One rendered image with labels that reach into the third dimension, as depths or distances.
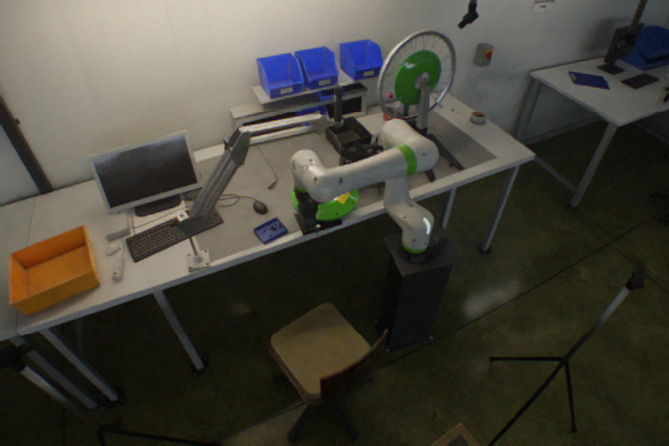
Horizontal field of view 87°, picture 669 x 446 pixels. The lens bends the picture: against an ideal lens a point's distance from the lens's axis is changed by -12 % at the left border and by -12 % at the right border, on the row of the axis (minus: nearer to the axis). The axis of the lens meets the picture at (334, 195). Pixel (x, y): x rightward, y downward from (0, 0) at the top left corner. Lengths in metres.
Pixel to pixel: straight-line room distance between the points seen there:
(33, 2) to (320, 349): 2.02
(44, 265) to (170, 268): 0.63
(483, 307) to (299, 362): 1.47
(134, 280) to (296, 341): 0.76
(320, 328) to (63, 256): 1.25
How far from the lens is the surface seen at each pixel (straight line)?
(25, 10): 2.24
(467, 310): 2.81
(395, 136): 1.56
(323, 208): 1.72
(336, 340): 1.86
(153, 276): 1.85
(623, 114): 3.55
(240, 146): 1.54
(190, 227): 1.65
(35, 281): 2.12
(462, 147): 2.50
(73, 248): 2.14
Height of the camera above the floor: 2.27
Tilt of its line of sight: 42 degrees down
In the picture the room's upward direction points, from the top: straight up
